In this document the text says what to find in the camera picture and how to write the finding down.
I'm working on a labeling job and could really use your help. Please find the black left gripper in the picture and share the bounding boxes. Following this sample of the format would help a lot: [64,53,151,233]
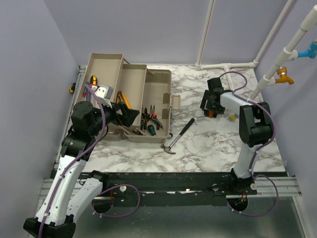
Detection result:
[90,98,140,136]

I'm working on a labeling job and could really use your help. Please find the yellow utility knife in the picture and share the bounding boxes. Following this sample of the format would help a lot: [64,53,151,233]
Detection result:
[115,91,130,104]

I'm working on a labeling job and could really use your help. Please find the orange screwdriver bit set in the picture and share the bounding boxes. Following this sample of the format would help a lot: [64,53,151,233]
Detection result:
[207,110,217,118]

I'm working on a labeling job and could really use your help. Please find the beige plastic tool box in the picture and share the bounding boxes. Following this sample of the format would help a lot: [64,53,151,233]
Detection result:
[83,53,181,144]

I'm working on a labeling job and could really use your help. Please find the orange black pliers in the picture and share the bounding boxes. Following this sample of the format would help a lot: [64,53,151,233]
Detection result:
[150,105,163,130]

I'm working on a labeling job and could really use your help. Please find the green handle screwdriver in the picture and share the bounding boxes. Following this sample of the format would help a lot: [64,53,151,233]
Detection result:
[147,124,156,136]

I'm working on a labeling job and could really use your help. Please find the black yellow screwdriver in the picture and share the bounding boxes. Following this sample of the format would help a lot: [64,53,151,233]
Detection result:
[90,75,98,86]

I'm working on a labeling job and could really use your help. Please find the red blue handle screwdriver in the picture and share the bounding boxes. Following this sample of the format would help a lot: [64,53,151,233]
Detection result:
[83,87,91,102]

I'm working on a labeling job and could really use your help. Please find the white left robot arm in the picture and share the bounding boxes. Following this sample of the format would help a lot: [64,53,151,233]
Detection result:
[23,101,140,238]

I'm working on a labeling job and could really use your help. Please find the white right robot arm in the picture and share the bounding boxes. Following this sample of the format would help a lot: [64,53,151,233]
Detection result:
[200,77,274,194]

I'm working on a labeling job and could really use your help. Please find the yellow plastic faucet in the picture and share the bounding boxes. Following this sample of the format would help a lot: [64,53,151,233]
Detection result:
[275,67,294,85]

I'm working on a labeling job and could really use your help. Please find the blue plastic faucet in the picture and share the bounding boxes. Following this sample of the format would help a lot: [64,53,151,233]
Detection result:
[297,39,317,59]

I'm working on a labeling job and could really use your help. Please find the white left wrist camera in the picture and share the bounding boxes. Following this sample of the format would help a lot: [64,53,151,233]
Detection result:
[91,84,114,107]

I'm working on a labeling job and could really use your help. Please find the black handle claw hammer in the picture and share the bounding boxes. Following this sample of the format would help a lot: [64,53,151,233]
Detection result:
[161,118,195,155]

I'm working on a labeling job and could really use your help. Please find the black yellow tool on rail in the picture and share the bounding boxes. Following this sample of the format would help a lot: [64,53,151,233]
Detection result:
[69,82,76,94]

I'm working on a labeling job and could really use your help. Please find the black metal base frame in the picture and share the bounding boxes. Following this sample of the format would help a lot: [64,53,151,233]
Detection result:
[49,170,298,208]

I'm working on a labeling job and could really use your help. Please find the white pvc pipe frame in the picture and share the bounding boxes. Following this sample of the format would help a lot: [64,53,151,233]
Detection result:
[195,0,317,112]

